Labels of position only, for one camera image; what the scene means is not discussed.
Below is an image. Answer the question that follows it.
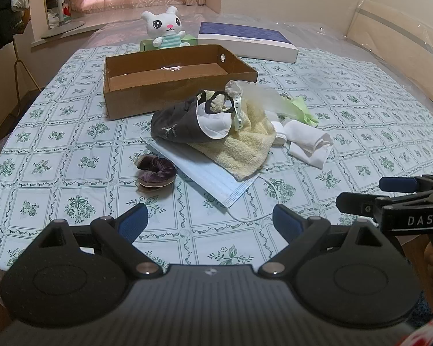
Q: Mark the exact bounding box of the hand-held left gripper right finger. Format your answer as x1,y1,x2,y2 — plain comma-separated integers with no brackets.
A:
258,204,390,278

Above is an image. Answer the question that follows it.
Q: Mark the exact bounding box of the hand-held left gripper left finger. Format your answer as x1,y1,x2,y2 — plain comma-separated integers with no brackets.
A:
20,204,165,278

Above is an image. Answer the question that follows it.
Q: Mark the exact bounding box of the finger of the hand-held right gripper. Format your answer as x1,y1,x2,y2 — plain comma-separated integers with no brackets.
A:
336,191,433,221
379,174,433,198

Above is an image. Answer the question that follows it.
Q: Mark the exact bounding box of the tan hair tie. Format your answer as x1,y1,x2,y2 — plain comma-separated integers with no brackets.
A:
137,178,176,192

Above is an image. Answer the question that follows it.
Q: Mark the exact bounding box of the brown scrunchie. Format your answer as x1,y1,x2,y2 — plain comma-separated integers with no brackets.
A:
135,154,177,184

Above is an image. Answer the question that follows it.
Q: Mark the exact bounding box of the white sock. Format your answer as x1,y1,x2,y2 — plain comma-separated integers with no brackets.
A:
272,120,334,169

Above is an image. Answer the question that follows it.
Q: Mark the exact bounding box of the yellow towel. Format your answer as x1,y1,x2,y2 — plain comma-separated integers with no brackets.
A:
186,90,277,182

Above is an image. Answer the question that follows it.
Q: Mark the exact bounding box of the blue face mask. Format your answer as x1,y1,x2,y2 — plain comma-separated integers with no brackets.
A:
140,130,293,222

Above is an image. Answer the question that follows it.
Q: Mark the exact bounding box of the dark grey cloth pouch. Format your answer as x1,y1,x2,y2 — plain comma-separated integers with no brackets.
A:
151,89,239,144

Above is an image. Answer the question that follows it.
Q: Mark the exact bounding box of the green cloth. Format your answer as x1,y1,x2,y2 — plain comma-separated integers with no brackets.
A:
276,95,320,127

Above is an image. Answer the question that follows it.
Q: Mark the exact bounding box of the white and green strap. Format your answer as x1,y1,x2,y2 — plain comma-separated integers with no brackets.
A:
225,92,244,132

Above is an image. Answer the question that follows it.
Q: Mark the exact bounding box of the brown cardboard box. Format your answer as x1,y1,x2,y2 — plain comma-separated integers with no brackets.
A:
103,44,259,121

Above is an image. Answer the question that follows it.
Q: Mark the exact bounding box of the clear plastic bag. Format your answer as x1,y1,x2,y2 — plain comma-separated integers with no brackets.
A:
225,80,293,116

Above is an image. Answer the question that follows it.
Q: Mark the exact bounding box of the green floral tablecloth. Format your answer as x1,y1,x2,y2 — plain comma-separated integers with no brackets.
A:
0,41,433,271

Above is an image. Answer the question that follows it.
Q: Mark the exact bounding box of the person's red patterned clothing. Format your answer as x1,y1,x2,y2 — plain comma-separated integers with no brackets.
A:
400,317,433,346

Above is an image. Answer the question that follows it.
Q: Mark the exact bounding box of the wooden headboard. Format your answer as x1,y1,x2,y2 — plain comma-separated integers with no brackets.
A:
346,0,433,116

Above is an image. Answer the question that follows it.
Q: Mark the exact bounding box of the green tissue box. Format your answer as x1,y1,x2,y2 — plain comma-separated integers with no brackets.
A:
139,34,197,53

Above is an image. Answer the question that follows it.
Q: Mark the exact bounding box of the blue and white flat box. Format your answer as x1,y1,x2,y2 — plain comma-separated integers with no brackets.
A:
197,22,298,63

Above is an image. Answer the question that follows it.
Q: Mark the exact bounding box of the white plush rabbit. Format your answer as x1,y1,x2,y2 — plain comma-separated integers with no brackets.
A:
141,6,186,50

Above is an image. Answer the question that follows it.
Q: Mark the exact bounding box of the standing fan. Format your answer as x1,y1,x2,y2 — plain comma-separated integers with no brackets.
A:
41,0,86,40

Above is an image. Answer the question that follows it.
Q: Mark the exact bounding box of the gold coat rack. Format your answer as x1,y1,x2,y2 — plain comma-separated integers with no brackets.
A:
12,40,46,119

